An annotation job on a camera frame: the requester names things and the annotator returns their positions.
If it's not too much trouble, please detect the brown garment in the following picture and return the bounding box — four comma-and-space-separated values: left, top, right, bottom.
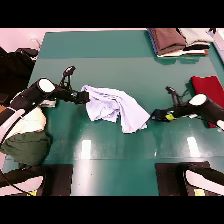
148, 27, 188, 57

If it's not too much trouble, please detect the red garment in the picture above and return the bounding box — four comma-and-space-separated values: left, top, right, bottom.
190, 75, 224, 129

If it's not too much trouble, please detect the black folded garment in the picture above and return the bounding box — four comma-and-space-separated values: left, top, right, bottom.
181, 42, 211, 52

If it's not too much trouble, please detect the pale grey garment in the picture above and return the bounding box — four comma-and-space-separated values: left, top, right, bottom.
177, 27, 215, 47

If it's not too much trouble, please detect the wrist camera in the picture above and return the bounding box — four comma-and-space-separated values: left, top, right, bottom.
59, 65, 77, 92
165, 85, 185, 106

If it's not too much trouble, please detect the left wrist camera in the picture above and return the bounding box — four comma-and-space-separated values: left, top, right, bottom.
59, 65, 77, 92

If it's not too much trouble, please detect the pale lilac shirt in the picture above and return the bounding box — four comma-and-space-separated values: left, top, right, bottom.
80, 84, 151, 135

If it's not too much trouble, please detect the dark green garment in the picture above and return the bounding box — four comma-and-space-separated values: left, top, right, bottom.
0, 129, 53, 168

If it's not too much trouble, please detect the black cable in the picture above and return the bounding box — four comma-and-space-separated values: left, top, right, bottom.
0, 111, 33, 197

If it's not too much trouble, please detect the cream garment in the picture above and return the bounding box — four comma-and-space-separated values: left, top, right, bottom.
5, 105, 48, 140

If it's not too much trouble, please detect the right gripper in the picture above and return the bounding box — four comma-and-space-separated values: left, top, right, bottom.
150, 107, 177, 122

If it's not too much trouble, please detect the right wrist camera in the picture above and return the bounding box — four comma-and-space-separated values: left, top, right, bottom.
165, 85, 185, 106

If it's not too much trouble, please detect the white garment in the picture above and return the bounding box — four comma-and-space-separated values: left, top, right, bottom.
157, 48, 210, 58

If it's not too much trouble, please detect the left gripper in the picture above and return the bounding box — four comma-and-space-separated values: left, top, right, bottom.
70, 90, 91, 106

